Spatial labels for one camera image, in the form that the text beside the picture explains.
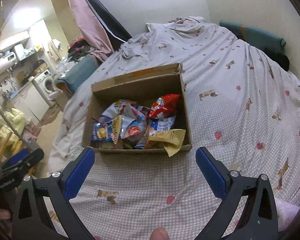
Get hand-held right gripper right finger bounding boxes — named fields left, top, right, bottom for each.
left=195, top=146, right=279, bottom=240

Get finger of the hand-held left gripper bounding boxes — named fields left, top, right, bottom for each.
left=20, top=150, right=44, bottom=174
left=2, top=149, right=34, bottom=169

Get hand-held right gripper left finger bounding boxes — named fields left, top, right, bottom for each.
left=12, top=147, right=97, bottom=240

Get yellow snack packet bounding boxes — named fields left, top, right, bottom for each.
left=147, top=129, right=186, bottom=157

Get orange picture snack packet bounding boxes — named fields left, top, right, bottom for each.
left=121, top=115, right=148, bottom=140

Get white red label snack packet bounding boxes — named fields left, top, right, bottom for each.
left=101, top=99, right=138, bottom=120

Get cardboard box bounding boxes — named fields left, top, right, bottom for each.
left=81, top=63, right=192, bottom=155

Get person's left hand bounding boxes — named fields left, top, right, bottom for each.
left=0, top=209, right=12, bottom=222

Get person's right hand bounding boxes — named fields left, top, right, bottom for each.
left=150, top=227, right=170, bottom=240

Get wooden drying rack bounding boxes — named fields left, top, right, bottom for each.
left=0, top=97, right=23, bottom=170

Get yellow cloth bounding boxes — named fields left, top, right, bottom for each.
left=0, top=108, right=27, bottom=155

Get brown patterned rug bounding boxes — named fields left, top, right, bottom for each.
left=40, top=105, right=63, bottom=125

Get white kitchen base cabinets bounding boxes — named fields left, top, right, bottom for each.
left=5, top=82, right=50, bottom=120

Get white washing machine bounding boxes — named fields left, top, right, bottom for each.
left=33, top=69, right=56, bottom=103

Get pink fuzzy cloth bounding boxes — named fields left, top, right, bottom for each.
left=275, top=197, right=300, bottom=233

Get brown cardboard carton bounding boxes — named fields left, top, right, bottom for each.
left=34, top=60, right=48, bottom=74

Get teal padded bed end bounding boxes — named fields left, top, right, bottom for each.
left=56, top=56, right=98, bottom=95

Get pile of white clothes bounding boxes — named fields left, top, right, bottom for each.
left=56, top=60, right=77, bottom=78

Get white water heater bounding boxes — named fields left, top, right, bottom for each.
left=0, top=51, right=17, bottom=74

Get white cylindrical container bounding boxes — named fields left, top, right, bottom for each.
left=15, top=44, right=25, bottom=60

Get hanging cream towel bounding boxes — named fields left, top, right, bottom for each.
left=48, top=39, right=63, bottom=60

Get pile of dark clothes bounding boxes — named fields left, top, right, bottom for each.
left=68, top=37, right=95, bottom=62

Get black cloth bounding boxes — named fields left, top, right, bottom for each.
left=264, top=47, right=290, bottom=72

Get teal cushion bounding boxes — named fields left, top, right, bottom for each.
left=219, top=20, right=287, bottom=53

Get pink curtain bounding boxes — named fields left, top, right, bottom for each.
left=64, top=0, right=114, bottom=62

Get white pillow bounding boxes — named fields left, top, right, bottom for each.
left=146, top=22, right=170, bottom=34

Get black curtain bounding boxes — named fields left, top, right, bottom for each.
left=74, top=0, right=132, bottom=43

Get white wall cabinet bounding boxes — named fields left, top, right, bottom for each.
left=0, top=30, right=30, bottom=50

